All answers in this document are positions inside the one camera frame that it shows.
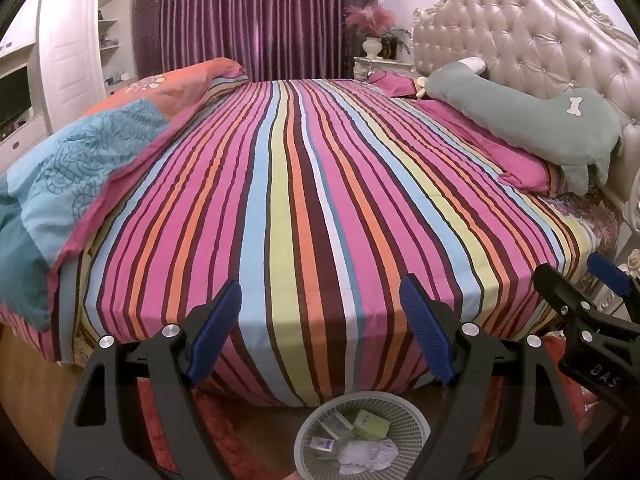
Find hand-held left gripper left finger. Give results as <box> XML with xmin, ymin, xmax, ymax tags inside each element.
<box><xmin>55</xmin><ymin>280</ymin><xmax>243</xmax><ymax>480</ymax></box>

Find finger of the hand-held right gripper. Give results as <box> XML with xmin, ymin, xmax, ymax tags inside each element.
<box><xmin>531</xmin><ymin>264</ymin><xmax>640</xmax><ymax>333</ymax></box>
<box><xmin>586</xmin><ymin>252</ymin><xmax>640</xmax><ymax>311</ymax></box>

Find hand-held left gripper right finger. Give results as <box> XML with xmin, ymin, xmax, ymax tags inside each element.
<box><xmin>399</xmin><ymin>274</ymin><xmax>586</xmax><ymax>480</ymax></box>

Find white mesh wastebasket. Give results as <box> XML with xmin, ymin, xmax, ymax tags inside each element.
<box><xmin>294</xmin><ymin>391</ymin><xmax>432</xmax><ymax>480</ymax></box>

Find plain green box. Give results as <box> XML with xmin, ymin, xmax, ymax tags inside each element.
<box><xmin>350</xmin><ymin>409</ymin><xmax>392</xmax><ymax>438</ymax></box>

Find green box with grey sides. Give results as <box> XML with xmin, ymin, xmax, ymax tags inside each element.
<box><xmin>322</xmin><ymin>412</ymin><xmax>356</xmax><ymax>441</ymax></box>

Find large white paper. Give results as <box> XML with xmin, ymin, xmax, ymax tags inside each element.
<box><xmin>337</xmin><ymin>439</ymin><xmax>398</xmax><ymax>475</ymax></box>

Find ornate ivory nightstand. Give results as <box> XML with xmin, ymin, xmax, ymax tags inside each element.
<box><xmin>592</xmin><ymin>260</ymin><xmax>640</xmax><ymax>321</ymax></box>

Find red rug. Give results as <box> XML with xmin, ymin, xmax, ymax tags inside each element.
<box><xmin>135</xmin><ymin>335</ymin><xmax>601</xmax><ymax>480</ymax></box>

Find large pink pillow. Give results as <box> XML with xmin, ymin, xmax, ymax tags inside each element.
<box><xmin>415</xmin><ymin>97</ymin><xmax>568</xmax><ymax>196</ymax></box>

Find striped bed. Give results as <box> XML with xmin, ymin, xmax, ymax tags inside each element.
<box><xmin>0</xmin><ymin>77</ymin><xmax>626</xmax><ymax>408</ymax></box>

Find green dog-shaped pillow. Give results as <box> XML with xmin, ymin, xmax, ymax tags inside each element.
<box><xmin>425</xmin><ymin>57</ymin><xmax>623</xmax><ymax>196</ymax></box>

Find blue and orange quilt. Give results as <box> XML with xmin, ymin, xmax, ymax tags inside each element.
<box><xmin>0</xmin><ymin>57</ymin><xmax>248</xmax><ymax>331</ymax></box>

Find small pink pillow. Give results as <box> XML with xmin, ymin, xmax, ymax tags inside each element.
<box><xmin>370</xmin><ymin>72</ymin><xmax>423</xmax><ymax>98</ymax></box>

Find tufted beige headboard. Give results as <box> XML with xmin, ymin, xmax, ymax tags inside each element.
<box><xmin>412</xmin><ymin>0</ymin><xmax>640</xmax><ymax>221</ymax></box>

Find ivory bedside table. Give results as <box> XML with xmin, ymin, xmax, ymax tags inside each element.
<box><xmin>352</xmin><ymin>56</ymin><xmax>416</xmax><ymax>81</ymax></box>

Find black television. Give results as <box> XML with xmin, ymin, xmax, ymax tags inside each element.
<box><xmin>0</xmin><ymin>67</ymin><xmax>33</xmax><ymax>128</ymax></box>

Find pink flowers in white vase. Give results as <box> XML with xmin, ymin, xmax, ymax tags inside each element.
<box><xmin>345</xmin><ymin>4</ymin><xmax>413</xmax><ymax>61</ymax></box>

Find white wardrobe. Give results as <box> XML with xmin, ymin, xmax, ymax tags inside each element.
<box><xmin>0</xmin><ymin>0</ymin><xmax>138</xmax><ymax>171</ymax></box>

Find purple curtain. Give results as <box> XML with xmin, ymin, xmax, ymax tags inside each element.
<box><xmin>132</xmin><ymin>0</ymin><xmax>378</xmax><ymax>83</ymax></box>

